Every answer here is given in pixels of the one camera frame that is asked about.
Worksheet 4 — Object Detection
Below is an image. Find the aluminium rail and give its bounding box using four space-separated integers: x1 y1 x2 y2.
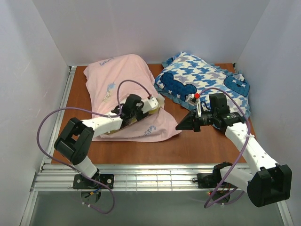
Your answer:
30 162 282 192
46 66 77 156

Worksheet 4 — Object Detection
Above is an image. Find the blue white houndstooth pillow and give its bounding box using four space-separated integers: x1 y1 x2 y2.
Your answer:
154 52 250 117

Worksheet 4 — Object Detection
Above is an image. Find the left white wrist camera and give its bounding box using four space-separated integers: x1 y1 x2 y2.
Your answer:
142 97 159 113

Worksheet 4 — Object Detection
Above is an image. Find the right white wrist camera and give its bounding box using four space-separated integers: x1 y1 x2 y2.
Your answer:
186 93 202 117

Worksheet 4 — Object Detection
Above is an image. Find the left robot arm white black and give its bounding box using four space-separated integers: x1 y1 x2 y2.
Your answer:
54 94 149 188

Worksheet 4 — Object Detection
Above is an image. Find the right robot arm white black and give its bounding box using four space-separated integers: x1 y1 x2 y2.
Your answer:
176 93 292 207

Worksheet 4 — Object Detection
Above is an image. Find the aluminium left side rail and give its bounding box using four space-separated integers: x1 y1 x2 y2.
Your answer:
46 66 77 156

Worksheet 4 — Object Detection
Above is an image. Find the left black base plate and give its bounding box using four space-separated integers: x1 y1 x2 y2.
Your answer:
72 173 115 189

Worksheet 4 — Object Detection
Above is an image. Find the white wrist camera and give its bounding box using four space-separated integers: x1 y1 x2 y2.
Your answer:
142 97 159 113
186 93 202 117

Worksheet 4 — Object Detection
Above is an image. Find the pink pillowcase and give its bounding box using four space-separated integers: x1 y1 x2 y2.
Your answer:
84 54 179 142

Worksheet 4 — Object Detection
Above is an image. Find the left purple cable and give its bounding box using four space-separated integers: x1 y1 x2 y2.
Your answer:
36 80 152 214

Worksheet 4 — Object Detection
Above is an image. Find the aluminium front rail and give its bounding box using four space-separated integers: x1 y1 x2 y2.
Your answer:
30 162 282 192

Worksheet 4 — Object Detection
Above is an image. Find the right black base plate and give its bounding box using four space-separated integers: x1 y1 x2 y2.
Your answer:
192 173 222 188

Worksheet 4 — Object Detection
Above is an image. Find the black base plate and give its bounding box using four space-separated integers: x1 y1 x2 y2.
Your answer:
72 173 115 189
192 173 222 188

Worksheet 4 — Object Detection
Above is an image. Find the white pillow yellow edge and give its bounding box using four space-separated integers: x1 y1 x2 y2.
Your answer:
106 94 161 134

